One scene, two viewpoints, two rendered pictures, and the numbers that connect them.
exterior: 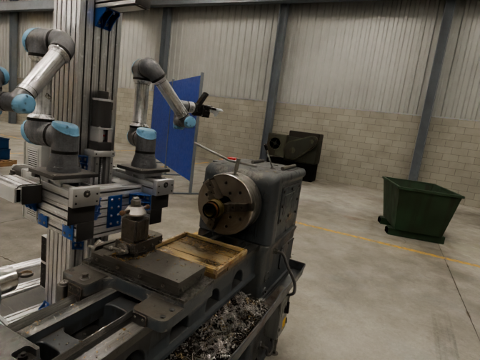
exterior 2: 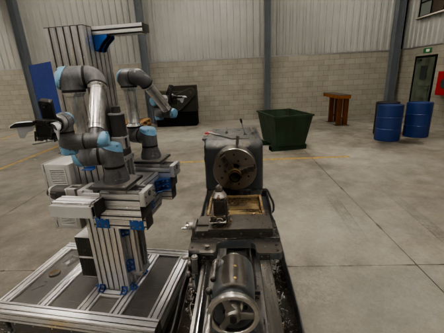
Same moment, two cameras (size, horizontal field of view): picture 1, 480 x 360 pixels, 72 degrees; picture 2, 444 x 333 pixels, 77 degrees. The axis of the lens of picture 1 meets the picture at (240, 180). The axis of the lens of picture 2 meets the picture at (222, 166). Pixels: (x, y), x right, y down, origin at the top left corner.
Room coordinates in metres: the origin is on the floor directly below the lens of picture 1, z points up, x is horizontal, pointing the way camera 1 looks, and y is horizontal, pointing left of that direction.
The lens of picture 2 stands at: (-0.09, 0.83, 1.72)
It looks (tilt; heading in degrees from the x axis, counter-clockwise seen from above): 18 degrees down; 339
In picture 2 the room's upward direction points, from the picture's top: 3 degrees counter-clockwise
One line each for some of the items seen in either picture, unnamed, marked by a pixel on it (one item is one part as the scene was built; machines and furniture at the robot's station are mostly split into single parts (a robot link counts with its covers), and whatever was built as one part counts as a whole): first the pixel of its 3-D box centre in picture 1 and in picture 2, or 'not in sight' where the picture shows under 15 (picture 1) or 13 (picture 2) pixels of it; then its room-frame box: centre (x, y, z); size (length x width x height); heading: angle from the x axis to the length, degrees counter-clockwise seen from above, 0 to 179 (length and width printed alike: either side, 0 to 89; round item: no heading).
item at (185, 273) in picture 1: (143, 262); (232, 224); (1.15, 0.31, 0.95); 0.43 x 0.17 x 0.05; 65
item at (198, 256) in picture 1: (198, 252); (235, 206); (1.46, 0.15, 0.89); 0.36 x 0.30 x 0.04; 65
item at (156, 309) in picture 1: (136, 282); (234, 238); (1.10, 0.32, 0.90); 0.47 x 0.30 x 0.06; 65
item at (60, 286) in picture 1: (63, 293); (195, 263); (1.06, 0.55, 0.84); 0.04 x 0.04 x 0.10; 65
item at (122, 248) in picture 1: (138, 243); (220, 215); (1.20, 0.35, 0.99); 0.20 x 0.10 x 0.05; 155
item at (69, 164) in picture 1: (64, 160); (115, 172); (1.59, 0.85, 1.21); 0.15 x 0.15 x 0.10
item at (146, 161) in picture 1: (144, 158); (150, 150); (2.01, 0.59, 1.21); 0.15 x 0.15 x 0.10
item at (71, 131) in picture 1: (63, 136); (111, 153); (1.59, 0.86, 1.33); 0.13 x 0.12 x 0.14; 79
